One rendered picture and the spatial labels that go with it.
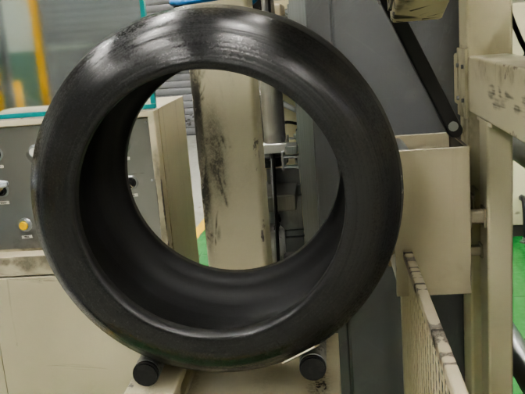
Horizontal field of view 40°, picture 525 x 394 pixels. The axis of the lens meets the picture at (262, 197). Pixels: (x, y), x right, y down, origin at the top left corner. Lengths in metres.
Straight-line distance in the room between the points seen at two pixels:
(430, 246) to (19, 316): 1.18
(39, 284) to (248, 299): 0.80
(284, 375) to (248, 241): 0.30
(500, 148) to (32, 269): 1.26
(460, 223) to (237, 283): 0.45
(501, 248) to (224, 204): 0.57
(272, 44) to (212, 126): 0.46
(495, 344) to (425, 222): 0.30
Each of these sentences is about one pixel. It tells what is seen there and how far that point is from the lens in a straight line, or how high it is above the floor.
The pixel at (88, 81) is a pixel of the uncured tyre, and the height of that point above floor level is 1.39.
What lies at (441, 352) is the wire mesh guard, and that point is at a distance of 1.04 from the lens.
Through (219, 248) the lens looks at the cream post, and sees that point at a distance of 1.55.
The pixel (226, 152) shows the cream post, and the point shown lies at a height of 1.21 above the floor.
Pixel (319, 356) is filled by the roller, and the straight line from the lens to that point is 1.22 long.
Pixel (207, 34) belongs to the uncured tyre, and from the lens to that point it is 1.07.
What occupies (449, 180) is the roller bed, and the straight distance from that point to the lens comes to 1.45.
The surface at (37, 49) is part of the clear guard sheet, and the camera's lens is 1.99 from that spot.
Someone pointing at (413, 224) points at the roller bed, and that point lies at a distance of 1.46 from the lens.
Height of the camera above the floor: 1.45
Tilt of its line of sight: 13 degrees down
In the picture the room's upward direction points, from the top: 5 degrees counter-clockwise
